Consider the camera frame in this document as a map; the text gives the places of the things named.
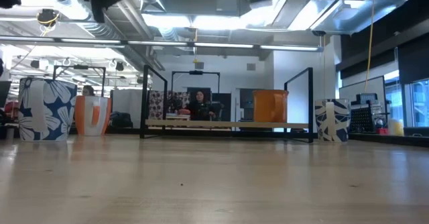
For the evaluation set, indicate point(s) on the white board panel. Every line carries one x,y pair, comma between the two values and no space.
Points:
355,91

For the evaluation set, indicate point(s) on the black perforated crate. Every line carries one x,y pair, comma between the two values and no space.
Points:
362,119

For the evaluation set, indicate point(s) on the long ceiling light strip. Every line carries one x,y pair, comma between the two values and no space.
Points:
161,43

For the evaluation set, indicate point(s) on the window pane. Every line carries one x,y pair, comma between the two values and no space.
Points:
419,103

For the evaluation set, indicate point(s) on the wooden shelf with black frame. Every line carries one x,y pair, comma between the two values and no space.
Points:
214,123

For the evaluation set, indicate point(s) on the plain orange mug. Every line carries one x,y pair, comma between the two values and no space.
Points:
264,106

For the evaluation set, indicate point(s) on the rectangular metal air duct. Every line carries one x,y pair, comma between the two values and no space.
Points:
362,6

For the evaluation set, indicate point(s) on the orange and white mug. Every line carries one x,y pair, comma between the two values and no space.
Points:
85,116

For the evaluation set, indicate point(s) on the black metal workstation frame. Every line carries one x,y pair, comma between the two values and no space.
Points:
196,72

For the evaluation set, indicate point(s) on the small red item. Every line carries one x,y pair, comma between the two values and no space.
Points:
382,131

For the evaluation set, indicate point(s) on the floral patterned panel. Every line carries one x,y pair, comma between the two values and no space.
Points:
155,105

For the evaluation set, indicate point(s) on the blue white floral mug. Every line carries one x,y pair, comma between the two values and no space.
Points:
47,116

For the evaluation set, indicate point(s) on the black bag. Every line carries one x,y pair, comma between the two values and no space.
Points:
120,120

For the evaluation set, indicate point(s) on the seated person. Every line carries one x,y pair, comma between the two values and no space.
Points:
200,110

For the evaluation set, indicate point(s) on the yellow container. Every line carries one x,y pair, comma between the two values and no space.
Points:
397,127

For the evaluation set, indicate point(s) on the white navy patterned mug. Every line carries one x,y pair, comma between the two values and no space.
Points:
338,123

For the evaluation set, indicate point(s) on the person behind partition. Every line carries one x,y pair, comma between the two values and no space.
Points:
88,90

